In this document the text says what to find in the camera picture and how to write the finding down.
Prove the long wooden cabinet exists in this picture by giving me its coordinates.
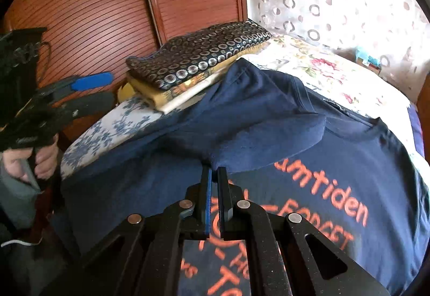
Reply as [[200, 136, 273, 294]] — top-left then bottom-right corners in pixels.
[[416, 74, 430, 117]]

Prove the person's left forearm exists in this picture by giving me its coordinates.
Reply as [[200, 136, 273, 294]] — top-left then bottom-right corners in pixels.
[[0, 163, 46, 233]]

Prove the person's dark clothing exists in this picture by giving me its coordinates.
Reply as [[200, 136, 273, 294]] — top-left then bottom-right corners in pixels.
[[0, 215, 81, 296]]

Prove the person's left hand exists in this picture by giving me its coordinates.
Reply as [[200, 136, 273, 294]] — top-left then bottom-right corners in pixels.
[[2, 133, 60, 183]]

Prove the dark circle-patterned folded cloth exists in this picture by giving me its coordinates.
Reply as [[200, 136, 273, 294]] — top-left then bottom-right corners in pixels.
[[126, 19, 273, 91]]

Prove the small cardboard box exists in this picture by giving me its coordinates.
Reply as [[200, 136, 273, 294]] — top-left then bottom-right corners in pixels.
[[356, 59, 382, 75]]

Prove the yellow folded cloth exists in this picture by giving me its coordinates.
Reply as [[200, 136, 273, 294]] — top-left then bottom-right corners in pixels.
[[126, 42, 266, 109]]

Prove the blue floral bed cover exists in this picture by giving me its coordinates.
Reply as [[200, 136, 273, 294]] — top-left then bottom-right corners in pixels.
[[60, 95, 162, 180]]

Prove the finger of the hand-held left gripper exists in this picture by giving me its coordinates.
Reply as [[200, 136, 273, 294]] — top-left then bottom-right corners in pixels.
[[50, 91, 115, 119], [37, 72, 115, 98]]

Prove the colourful floral bedspread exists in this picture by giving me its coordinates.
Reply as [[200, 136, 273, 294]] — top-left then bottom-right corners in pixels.
[[240, 32, 421, 156]]

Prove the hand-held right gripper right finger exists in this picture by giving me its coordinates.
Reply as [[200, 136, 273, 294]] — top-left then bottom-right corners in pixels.
[[217, 167, 390, 296]]

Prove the teal plastic bag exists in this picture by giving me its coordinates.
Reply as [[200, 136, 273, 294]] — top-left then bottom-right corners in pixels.
[[355, 46, 382, 66]]

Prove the navy printed t-shirt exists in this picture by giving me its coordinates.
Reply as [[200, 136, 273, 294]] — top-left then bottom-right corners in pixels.
[[60, 57, 430, 296]]

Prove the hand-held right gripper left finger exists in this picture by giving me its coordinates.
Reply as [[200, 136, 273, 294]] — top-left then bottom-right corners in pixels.
[[40, 167, 214, 296]]

